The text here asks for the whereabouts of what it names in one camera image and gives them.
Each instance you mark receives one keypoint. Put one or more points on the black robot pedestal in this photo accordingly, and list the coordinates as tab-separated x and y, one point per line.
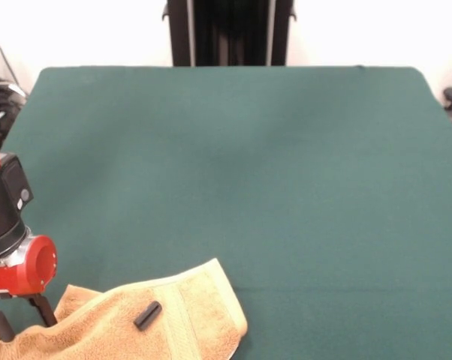
181	37

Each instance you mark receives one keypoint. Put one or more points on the dark green table cloth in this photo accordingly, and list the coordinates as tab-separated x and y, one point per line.
286	168

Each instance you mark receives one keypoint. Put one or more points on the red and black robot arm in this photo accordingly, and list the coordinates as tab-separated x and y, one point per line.
0	210

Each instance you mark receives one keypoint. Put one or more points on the tan terry towel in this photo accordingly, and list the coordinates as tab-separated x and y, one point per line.
117	330

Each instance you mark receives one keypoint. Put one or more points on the small black rubber pad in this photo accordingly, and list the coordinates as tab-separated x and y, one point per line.
148	315

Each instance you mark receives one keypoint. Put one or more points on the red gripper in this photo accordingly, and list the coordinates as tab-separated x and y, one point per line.
31	266

